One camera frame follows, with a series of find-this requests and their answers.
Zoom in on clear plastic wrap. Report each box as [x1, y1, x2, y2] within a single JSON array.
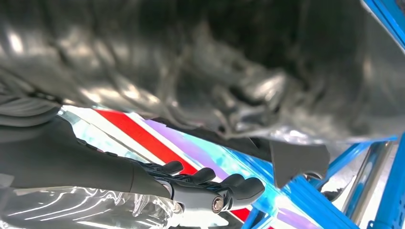
[[0, 186, 186, 229]]

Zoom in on blue metal shelf rack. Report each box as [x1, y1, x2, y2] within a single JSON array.
[[221, 0, 405, 229]]

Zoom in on white car with red stripe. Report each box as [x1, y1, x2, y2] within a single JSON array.
[[58, 105, 279, 229]]

